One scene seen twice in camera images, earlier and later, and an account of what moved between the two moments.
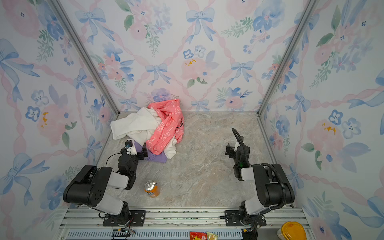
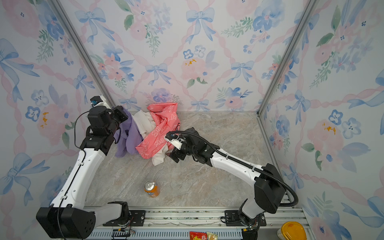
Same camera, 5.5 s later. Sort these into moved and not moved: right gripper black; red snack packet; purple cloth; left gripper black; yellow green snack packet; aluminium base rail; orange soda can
Moved: purple cloth; right gripper black; left gripper black
Not moved: yellow green snack packet; aluminium base rail; red snack packet; orange soda can
